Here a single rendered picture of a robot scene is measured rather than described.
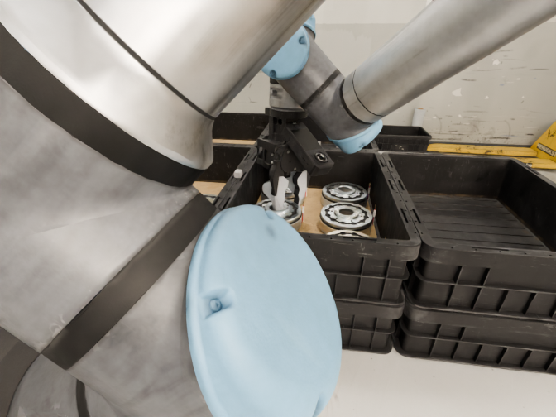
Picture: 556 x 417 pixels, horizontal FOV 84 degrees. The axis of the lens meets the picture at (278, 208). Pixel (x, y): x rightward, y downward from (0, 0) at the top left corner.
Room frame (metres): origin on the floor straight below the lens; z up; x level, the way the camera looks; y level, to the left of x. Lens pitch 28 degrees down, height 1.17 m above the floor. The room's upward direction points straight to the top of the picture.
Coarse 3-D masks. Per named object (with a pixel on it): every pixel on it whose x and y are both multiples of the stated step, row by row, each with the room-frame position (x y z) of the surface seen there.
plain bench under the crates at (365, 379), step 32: (352, 352) 0.35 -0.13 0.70; (352, 384) 0.29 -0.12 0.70; (384, 384) 0.29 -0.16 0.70; (416, 384) 0.29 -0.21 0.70; (448, 384) 0.29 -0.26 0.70; (480, 384) 0.29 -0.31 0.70; (512, 384) 0.29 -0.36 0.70; (544, 384) 0.29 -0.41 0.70; (320, 416) 0.25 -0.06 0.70; (352, 416) 0.25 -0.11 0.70; (384, 416) 0.25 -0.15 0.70; (416, 416) 0.25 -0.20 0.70; (448, 416) 0.25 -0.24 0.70; (480, 416) 0.25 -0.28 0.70; (512, 416) 0.25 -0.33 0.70; (544, 416) 0.25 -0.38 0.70
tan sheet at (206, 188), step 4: (196, 184) 0.76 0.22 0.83; (200, 184) 0.76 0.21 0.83; (204, 184) 0.76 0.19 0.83; (208, 184) 0.76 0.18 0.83; (212, 184) 0.76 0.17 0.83; (216, 184) 0.76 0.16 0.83; (220, 184) 0.76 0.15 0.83; (224, 184) 0.76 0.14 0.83; (196, 188) 0.73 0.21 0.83; (200, 188) 0.73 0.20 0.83; (204, 188) 0.73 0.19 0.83; (208, 188) 0.73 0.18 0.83; (212, 188) 0.73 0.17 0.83; (216, 188) 0.73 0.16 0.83; (220, 188) 0.73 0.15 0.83; (204, 192) 0.71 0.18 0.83; (208, 192) 0.71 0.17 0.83; (212, 192) 0.71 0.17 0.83; (216, 192) 0.71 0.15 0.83
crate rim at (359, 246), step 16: (256, 160) 0.68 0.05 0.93; (384, 176) 0.57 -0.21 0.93; (224, 208) 0.44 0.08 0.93; (400, 208) 0.44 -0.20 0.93; (304, 240) 0.35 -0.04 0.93; (320, 240) 0.35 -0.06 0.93; (336, 240) 0.35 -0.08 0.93; (352, 240) 0.35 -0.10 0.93; (368, 240) 0.35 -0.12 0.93; (384, 240) 0.35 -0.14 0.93; (400, 240) 0.35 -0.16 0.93; (416, 240) 0.35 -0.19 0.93; (368, 256) 0.34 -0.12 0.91; (384, 256) 0.34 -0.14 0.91; (400, 256) 0.33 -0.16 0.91; (416, 256) 0.34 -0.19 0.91
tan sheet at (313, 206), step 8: (312, 192) 0.71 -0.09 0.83; (320, 192) 0.71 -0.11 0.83; (304, 200) 0.66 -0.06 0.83; (312, 200) 0.66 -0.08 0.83; (320, 200) 0.66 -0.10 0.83; (304, 208) 0.62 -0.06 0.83; (312, 208) 0.62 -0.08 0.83; (320, 208) 0.62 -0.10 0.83; (368, 208) 0.62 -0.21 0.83; (304, 216) 0.59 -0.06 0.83; (312, 216) 0.59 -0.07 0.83; (304, 224) 0.55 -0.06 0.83; (312, 224) 0.55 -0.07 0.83; (312, 232) 0.52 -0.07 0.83; (320, 232) 0.52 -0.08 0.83
